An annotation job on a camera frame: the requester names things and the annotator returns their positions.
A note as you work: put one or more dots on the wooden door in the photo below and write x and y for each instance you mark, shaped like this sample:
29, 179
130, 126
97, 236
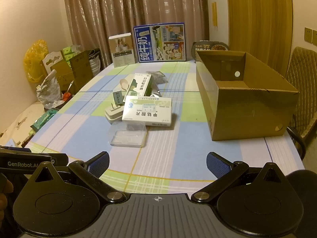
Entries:
260, 17

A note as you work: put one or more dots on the brown cardboard carton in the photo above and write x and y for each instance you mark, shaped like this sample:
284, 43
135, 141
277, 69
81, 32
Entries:
79, 72

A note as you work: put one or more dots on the black instant meal bowl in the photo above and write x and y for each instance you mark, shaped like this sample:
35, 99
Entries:
210, 45

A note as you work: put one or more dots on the chair with quilted cover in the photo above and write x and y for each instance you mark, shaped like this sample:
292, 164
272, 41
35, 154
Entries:
302, 64

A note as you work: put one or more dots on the brown cardboard box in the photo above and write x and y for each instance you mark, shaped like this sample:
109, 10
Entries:
247, 114

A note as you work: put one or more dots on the green and white medicine box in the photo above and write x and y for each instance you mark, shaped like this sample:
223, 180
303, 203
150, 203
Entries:
140, 84

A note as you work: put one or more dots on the beige wall socket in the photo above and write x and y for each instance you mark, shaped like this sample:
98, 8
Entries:
314, 37
308, 34

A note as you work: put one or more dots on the beige spoon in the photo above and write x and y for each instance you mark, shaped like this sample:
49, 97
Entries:
124, 84

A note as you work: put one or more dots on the yellow wall strip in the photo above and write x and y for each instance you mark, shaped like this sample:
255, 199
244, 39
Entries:
214, 14

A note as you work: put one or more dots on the small green and white box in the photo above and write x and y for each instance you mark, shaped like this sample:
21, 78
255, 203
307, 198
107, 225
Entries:
118, 98

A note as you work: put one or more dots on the checkered cloth desktop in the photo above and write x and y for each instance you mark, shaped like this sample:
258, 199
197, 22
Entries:
185, 141

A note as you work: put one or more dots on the yellow plastic bag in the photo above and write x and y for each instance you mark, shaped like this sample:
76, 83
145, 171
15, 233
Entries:
33, 57

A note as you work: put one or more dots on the white power adapter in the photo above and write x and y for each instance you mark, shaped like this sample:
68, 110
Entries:
111, 115

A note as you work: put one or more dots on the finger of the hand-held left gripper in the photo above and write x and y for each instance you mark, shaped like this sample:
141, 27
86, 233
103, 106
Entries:
60, 159

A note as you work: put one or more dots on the silver foil pouch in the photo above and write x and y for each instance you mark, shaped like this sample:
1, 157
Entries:
154, 89

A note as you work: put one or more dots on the green tissue packs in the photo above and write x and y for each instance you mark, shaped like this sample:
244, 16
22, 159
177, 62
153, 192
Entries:
70, 53

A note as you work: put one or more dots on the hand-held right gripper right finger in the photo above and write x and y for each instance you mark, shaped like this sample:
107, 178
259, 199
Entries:
218, 164

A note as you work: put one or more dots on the person's left hand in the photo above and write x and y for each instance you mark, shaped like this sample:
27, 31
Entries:
7, 187

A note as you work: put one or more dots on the crumpled clear plastic bag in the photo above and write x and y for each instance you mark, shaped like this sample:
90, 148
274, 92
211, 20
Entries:
49, 91

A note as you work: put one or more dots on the clear plastic bag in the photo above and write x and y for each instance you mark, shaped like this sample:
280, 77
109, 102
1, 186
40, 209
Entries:
49, 91
159, 77

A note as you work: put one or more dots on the green wipes packet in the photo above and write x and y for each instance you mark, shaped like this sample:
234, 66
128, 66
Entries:
44, 120

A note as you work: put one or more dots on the clear plastic case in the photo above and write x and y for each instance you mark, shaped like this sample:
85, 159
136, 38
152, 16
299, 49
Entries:
126, 137

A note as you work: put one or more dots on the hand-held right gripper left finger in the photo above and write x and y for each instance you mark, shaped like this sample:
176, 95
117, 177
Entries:
99, 164

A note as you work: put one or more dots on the blue milk carton box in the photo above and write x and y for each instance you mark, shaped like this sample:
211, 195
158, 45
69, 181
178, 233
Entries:
148, 47

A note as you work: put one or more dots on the brown curtain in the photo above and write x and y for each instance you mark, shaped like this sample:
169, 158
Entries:
99, 17

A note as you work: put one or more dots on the white product box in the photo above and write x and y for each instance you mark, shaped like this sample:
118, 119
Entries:
121, 52

